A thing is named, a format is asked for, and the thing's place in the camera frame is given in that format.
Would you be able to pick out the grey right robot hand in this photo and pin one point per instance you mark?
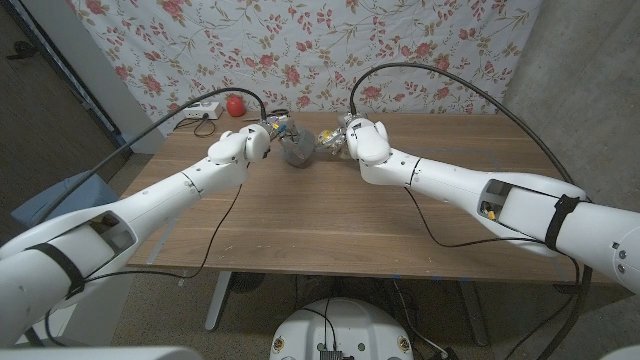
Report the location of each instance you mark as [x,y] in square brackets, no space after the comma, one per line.
[340,142]

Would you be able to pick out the white charger power strip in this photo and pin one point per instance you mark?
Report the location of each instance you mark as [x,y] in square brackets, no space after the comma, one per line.
[202,111]

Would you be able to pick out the white robot torso base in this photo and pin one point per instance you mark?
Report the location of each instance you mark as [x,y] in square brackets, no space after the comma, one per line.
[345,325]

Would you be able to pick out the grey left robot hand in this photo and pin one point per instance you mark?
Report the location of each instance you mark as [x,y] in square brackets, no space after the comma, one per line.
[282,130]

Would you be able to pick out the white table leg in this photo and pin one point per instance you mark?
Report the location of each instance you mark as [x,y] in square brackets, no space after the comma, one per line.
[218,300]

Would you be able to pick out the orange and black scissors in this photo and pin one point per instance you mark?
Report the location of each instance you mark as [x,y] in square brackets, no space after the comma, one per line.
[251,119]

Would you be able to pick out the floral backdrop cloth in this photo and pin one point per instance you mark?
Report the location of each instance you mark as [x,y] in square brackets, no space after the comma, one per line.
[325,40]

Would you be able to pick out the grey duct tape roll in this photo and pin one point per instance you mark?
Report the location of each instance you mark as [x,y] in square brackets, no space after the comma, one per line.
[300,152]

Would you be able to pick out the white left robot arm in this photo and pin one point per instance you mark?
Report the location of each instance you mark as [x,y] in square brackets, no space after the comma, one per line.
[150,205]

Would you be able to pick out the white robot chest rim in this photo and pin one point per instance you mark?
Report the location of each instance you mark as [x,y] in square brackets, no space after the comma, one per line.
[100,354]

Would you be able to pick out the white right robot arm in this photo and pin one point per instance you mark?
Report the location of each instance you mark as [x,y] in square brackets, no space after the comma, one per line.
[450,182]

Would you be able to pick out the dark round floor fan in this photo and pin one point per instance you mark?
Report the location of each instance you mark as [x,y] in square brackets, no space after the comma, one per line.
[247,282]

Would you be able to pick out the bottle package with yellow label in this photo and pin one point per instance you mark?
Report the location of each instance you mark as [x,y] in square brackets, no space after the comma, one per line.
[326,135]

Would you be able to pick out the grey table leg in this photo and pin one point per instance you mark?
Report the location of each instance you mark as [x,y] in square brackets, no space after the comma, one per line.
[474,315]

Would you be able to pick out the blue-grey storage box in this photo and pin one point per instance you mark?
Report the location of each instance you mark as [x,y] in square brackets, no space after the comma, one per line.
[75,197]

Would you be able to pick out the red ball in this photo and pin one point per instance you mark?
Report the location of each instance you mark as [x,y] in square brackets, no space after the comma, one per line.
[235,107]

